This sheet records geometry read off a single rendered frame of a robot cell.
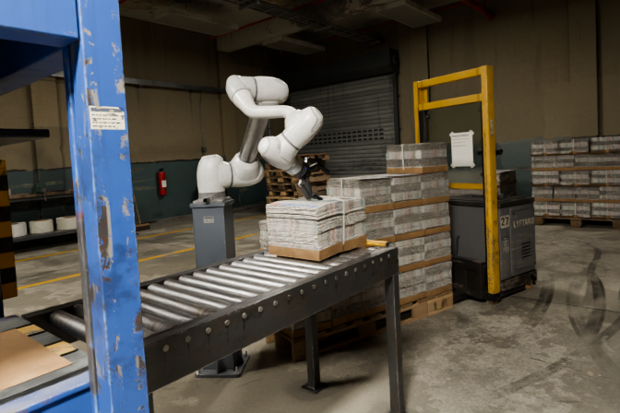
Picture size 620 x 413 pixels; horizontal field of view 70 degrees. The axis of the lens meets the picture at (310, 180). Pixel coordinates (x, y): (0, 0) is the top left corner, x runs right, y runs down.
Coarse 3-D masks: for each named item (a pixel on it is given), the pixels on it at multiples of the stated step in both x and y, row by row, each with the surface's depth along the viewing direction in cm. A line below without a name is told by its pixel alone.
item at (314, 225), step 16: (272, 208) 193; (288, 208) 187; (304, 208) 181; (320, 208) 180; (336, 208) 189; (272, 224) 195; (288, 224) 189; (304, 224) 184; (320, 224) 181; (336, 224) 189; (272, 240) 196; (288, 240) 190; (304, 240) 184; (320, 240) 181; (336, 240) 190
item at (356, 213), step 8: (352, 200) 199; (360, 200) 204; (352, 208) 199; (360, 208) 203; (352, 216) 199; (360, 216) 204; (352, 224) 201; (360, 224) 205; (352, 232) 200; (360, 232) 205
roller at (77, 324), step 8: (56, 312) 135; (64, 312) 134; (48, 320) 134; (56, 320) 131; (64, 320) 129; (72, 320) 127; (80, 320) 126; (64, 328) 127; (72, 328) 124; (80, 328) 121; (80, 336) 120
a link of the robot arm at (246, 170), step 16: (256, 80) 219; (272, 80) 223; (256, 96) 219; (272, 96) 222; (256, 128) 238; (256, 144) 247; (240, 160) 256; (256, 160) 260; (240, 176) 258; (256, 176) 264
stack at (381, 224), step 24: (384, 216) 304; (408, 216) 317; (264, 240) 286; (408, 240) 316; (408, 264) 317; (384, 288) 304; (408, 288) 317; (336, 312) 282; (384, 312) 336; (288, 336) 270; (336, 336) 299; (360, 336) 293
